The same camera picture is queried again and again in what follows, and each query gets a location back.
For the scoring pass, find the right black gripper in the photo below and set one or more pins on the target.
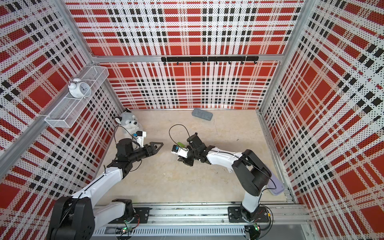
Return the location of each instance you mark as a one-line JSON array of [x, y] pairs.
[[186, 160]]

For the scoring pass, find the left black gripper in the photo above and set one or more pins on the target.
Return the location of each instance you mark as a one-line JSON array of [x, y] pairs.
[[153, 149]]

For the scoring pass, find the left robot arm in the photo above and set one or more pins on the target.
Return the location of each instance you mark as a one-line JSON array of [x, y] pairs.
[[75, 217]]

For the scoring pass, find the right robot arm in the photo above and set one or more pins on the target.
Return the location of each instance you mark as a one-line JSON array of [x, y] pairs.
[[251, 172]]

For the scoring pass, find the grey rectangular box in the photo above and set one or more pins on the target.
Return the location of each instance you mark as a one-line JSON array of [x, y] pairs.
[[202, 114]]

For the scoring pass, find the husky plush toy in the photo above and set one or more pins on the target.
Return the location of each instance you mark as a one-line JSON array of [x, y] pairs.
[[128, 122]]

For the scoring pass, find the lavender tray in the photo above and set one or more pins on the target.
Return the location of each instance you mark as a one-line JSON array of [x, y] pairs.
[[275, 186]]

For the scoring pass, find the white alarm clock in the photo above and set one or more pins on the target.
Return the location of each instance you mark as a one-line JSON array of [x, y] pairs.
[[79, 89]]

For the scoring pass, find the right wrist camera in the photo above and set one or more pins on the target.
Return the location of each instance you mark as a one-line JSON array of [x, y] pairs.
[[182, 152]]

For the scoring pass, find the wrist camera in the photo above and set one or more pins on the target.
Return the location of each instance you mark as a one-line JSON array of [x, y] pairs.
[[139, 137], [182, 152]]

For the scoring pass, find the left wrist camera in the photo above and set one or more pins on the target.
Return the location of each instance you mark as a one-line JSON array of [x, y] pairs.
[[139, 137]]

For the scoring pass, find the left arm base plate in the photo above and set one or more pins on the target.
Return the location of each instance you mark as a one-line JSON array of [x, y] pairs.
[[139, 215]]

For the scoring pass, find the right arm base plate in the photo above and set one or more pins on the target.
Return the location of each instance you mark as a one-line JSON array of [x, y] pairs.
[[241, 215]]

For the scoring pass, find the white wire basket shelf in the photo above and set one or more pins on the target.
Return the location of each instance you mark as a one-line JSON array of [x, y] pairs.
[[68, 109]]

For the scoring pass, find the black hook rail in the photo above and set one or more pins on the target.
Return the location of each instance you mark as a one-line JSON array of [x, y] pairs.
[[210, 59]]

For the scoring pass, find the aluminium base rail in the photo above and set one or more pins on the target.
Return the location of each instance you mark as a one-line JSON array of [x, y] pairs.
[[193, 214]]

